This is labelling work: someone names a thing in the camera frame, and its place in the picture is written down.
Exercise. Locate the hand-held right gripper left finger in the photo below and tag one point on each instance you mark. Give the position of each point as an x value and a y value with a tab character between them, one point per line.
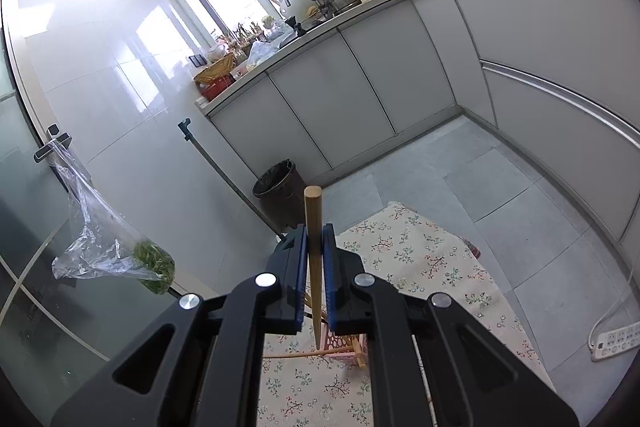
300	287

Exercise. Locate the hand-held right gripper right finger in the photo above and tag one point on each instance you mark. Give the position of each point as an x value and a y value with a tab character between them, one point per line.
329	287

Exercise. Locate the pink perforated utensil basket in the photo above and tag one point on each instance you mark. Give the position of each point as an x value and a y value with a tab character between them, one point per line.
340	343

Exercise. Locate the brown trash bin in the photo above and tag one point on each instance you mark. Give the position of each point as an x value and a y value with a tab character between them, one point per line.
277	194

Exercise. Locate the floral tablecloth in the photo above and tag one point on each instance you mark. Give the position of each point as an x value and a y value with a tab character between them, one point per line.
425	257

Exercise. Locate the plastic bag of greens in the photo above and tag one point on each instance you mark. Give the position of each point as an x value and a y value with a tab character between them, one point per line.
150	264

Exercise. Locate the red box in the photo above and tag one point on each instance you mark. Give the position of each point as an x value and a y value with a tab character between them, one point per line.
216	89

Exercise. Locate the white kitchen counter cabinets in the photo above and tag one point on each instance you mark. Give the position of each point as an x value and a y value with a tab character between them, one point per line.
380	72

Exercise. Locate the wicker basket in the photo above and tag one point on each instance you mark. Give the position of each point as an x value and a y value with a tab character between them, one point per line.
215	68

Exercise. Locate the white plastic bag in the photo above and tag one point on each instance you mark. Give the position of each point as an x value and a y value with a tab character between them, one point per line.
261	53

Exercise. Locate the frosted glass door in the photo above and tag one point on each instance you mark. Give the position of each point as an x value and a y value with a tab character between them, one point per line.
30	227

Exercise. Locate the white power strip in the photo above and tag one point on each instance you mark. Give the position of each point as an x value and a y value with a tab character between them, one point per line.
617	342

